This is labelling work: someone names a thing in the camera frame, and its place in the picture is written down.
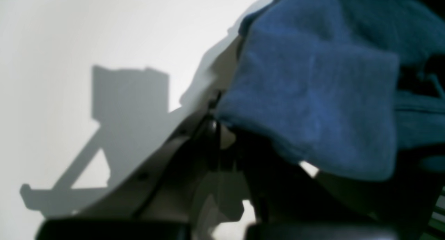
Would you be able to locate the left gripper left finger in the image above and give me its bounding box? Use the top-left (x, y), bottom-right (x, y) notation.
top-left (36, 91), bottom-right (223, 240)

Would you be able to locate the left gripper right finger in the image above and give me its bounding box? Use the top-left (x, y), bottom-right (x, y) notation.
top-left (229, 130), bottom-right (435, 240)

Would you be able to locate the blue T-shirt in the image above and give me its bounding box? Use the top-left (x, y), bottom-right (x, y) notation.
top-left (216, 0), bottom-right (444, 181)

